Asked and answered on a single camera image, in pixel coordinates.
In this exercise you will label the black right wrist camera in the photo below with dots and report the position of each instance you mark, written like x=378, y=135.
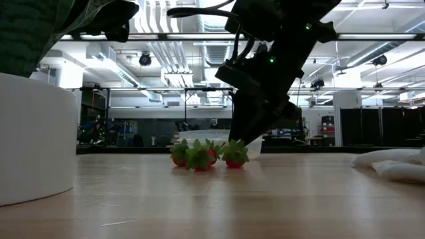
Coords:
x=235, y=78

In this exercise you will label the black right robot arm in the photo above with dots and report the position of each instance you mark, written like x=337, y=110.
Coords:
x=285, y=16

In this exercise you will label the red strawberry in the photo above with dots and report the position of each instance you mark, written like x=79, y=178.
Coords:
x=217, y=147
x=234, y=163
x=199, y=156
x=179, y=161

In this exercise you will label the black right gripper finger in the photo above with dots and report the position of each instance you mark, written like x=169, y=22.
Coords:
x=265, y=124
x=238, y=116

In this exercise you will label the black partition wall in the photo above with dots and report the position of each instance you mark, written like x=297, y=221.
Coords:
x=368, y=126

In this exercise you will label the white plant pot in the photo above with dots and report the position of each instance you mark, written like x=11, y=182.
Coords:
x=33, y=139

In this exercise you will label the silver ventilation duct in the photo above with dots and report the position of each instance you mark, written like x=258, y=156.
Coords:
x=216, y=54

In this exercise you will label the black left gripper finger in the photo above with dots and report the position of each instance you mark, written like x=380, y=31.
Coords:
x=121, y=31
x=123, y=11

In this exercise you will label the clear plastic tupperware container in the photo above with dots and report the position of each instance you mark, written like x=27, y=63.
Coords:
x=199, y=134

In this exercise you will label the white cloth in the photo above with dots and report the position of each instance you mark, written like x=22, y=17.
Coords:
x=398, y=171

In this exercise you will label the green snake plant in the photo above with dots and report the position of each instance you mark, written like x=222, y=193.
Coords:
x=26, y=33

